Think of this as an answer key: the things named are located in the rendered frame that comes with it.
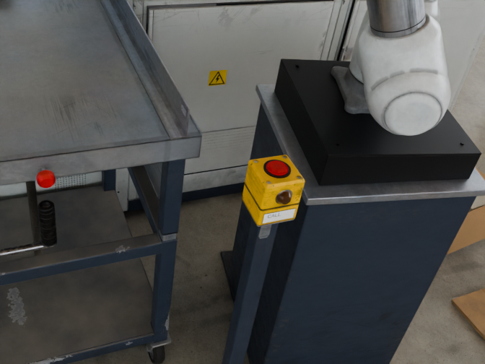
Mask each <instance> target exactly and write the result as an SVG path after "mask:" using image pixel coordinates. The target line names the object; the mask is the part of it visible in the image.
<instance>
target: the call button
mask: <svg viewBox="0 0 485 364"><path fill-rule="evenodd" d="M266 169H267V171H268V172H270V173H272V174H274V175H276V176H282V175H285V174H287V173H288V170H289V169H288V167H287V165H285V164H284V163H283V162H281V161H277V160H275V161H271V162H269V163H268V164H267V165H266Z"/></svg>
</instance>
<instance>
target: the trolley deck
mask: <svg viewBox="0 0 485 364"><path fill-rule="evenodd" d="M188 134H189V137H186V138H180V139H170V138H169V136H168V135H167V132H166V131H165V128H164V126H163V125H162V122H161V120H160V118H159V116H158V115H157V112H156V110H155V109H154V106H153V105H152V102H151V100H150V99H149V96H148V94H147V92H146V90H145V89H144V87H143V85H142V83H141V81H140V79H139V77H138V75H137V73H136V71H135V69H134V67H133V65H132V63H131V61H130V59H129V57H128V55H127V53H126V51H125V49H124V47H123V45H122V44H121V42H120V40H119V38H118V36H117V34H116V32H115V30H114V28H113V26H112V24H111V22H110V20H109V18H108V16H107V14H106V12H105V10H104V8H103V6H102V4H101V2H100V0H0V186H4V185H9V184H15V183H24V182H30V181H36V180H37V179H36V176H37V174H38V173H39V172H40V171H41V169H40V168H41V167H42V166H45V167H46V170H50V171H52V172H53V173H54V176H55V178H60V177H65V176H75V175H80V174H85V173H94V172H100V171H105V170H115V169H120V168H130V167H135V166H140V165H150V164H155V163H165V162H170V161H176V160H185V159H191V158H196V157H199V156H200V150H201V138H202V133H201V131H200V129H199V127H198V126H197V124H196V122H195V121H194V119H193V117H192V115H191V114H189V122H188Z"/></svg>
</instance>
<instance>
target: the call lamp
mask: <svg viewBox="0 0 485 364"><path fill-rule="evenodd" d="M291 199H292V191H291V190H290V189H284V190H282V191H280V192H279V193H278V194H277V195H276V197H275V201H276V203H277V204H288V203H290V201H291Z"/></svg>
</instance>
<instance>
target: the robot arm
mask: <svg viewBox="0 0 485 364"><path fill-rule="evenodd" d="M366 2H367V11H366V13H365V15H364V18H363V20H362V23H361V26H360V29H359V32H358V35H357V39H356V42H355V44H354V49H353V53H352V57H351V62H350V65H349V67H348V68H346V67H341V66H334V67H333V68H332V70H331V74H332V76H333V77H334V78H335V79H336V82H337V84H338V87H339V89H340V92H341V95H342V98H343V99H344V110H345V111H346V112H348V113H351V114H357V113H369V114H371V115H372V117H373V118H374V119H375V120H376V121H377V122H378V123H379V124H380V125H381V126H382V127H383V128H384V129H385V130H387V131H389V132H390V133H392V134H396V135H405V136H413V135H417V134H422V133H424V132H425V131H427V130H430V129H432V128H434V127H435V126H436V125H437V124H438V123H439V122H440V121H441V119H442V117H443V116H444V114H445V112H446V110H447V107H448V106H449V103H450V97H451V90H450V81H449V78H448V75H447V62H446V58H445V49H444V43H443V39H442V31H441V27H440V7H439V3H438V0H366Z"/></svg>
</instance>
